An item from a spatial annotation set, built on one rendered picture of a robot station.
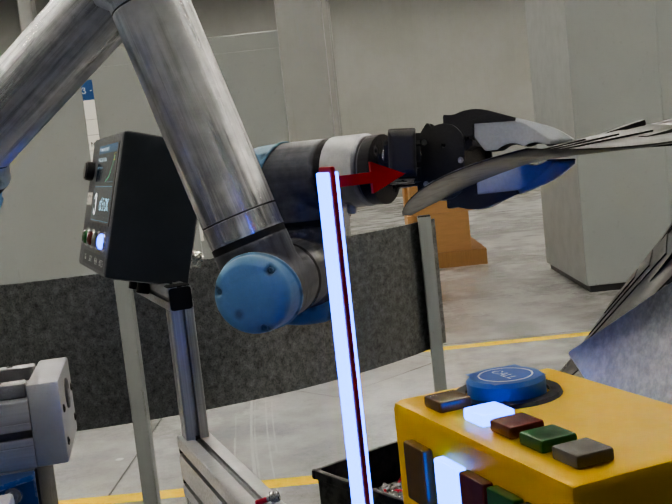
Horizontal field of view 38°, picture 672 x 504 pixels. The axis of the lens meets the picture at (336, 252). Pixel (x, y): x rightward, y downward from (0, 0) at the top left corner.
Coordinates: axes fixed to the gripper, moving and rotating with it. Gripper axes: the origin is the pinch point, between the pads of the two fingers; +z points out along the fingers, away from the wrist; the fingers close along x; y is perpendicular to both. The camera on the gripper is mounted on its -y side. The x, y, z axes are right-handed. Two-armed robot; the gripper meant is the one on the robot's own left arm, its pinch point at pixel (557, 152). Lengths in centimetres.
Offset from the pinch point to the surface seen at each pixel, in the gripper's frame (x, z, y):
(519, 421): 14.9, 12.8, -44.7
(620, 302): 14.7, 1.1, 14.2
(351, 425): 20.7, -9.2, -22.7
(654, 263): 10.8, 4.9, 13.5
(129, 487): 100, -237, 187
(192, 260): 9, -56, 16
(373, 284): 22, -112, 163
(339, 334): 13.8, -9.6, -23.1
